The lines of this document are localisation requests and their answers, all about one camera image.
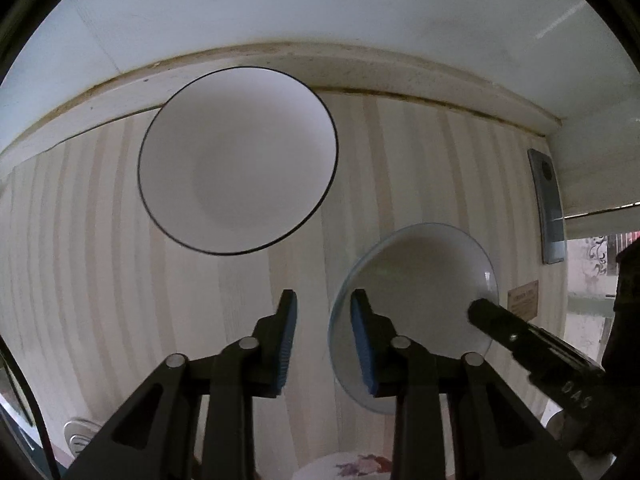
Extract white bowl blue pattern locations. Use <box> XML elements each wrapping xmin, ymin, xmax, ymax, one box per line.
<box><xmin>328</xmin><ymin>222</ymin><xmax>499</xmax><ymax>415</ymax></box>

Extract grey phone on counter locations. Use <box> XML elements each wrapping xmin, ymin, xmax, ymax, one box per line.
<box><xmin>527</xmin><ymin>148</ymin><xmax>566</xmax><ymax>264</ymax></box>

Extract small brown label card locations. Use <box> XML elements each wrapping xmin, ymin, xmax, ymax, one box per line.
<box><xmin>506</xmin><ymin>280</ymin><xmax>539</xmax><ymax>322</ymax></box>

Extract white bowl black rim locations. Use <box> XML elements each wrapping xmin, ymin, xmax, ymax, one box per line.
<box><xmin>137</xmin><ymin>66</ymin><xmax>338</xmax><ymax>256</ymax></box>

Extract black cable at left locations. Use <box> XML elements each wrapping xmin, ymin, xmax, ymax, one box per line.
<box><xmin>0</xmin><ymin>334</ymin><xmax>57</xmax><ymax>480</ymax></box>

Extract white plate red specks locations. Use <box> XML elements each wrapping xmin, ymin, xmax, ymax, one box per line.
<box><xmin>292</xmin><ymin>452</ymin><xmax>393</xmax><ymax>480</ymax></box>

